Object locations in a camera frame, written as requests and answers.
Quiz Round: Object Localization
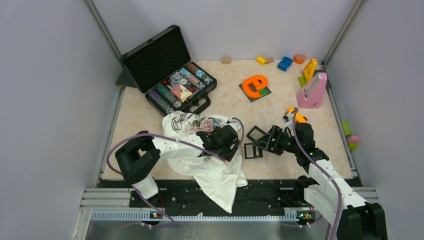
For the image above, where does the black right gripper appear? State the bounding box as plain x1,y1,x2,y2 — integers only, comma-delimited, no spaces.
253,125,301,156

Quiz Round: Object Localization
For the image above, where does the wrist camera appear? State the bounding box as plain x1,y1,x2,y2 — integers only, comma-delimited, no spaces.
227,121,242,132
282,112,293,125

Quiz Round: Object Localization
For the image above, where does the dark grey square mat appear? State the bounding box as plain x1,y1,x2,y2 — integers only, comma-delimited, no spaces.
238,83,272,103

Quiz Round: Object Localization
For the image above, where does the small brown wooden block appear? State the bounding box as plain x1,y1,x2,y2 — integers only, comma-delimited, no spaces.
265,58,274,65

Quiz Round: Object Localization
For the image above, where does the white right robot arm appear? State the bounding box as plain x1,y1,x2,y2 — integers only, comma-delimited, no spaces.
248,123,388,240

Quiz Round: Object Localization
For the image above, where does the black poker chip case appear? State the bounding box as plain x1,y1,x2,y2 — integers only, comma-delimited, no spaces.
120,24,218,117

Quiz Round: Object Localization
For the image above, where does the green flat toy piece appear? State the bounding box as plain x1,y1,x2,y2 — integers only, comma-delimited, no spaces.
297,76,307,88

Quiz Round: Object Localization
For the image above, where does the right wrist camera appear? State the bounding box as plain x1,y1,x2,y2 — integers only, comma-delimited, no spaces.
282,112,293,125

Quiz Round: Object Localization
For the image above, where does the yellow toy brick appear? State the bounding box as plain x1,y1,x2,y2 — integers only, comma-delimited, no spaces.
255,56,267,66

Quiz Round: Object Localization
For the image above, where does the blue toy brick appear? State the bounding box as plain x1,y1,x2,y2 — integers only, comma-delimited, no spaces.
277,56,294,72

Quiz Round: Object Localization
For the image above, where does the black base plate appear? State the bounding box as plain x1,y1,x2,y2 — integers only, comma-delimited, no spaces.
99,178,327,218

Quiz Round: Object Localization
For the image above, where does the pink and green toy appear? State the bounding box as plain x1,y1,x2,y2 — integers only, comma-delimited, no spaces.
341,121,361,150

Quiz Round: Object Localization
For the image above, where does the tan wooden block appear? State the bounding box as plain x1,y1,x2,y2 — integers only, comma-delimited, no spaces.
220,56,232,64

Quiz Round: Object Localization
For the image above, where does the white printed t-shirt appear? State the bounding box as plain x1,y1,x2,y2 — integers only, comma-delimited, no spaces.
162,111,248,214

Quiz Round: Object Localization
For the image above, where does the pink wedge stand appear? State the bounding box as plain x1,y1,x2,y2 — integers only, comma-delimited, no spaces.
296,72,328,109

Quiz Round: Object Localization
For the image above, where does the orange letter e toy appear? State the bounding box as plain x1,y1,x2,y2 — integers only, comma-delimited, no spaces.
242,75,268,91

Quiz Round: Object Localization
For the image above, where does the yellow perforated toy block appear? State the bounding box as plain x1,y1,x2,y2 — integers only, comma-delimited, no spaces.
302,58,317,83

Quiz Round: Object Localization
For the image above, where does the orange tape roll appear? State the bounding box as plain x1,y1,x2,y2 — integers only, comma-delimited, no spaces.
293,54,307,64

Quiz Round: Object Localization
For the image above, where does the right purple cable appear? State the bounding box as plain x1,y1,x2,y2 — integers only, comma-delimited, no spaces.
291,108,344,240

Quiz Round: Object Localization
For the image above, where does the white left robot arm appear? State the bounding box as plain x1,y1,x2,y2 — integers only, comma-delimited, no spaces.
110,125,241,207

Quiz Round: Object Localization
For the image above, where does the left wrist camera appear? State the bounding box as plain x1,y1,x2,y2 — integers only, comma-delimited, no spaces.
227,121,242,132

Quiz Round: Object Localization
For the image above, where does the yellow toy car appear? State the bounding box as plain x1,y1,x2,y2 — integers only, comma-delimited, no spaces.
286,107,308,124

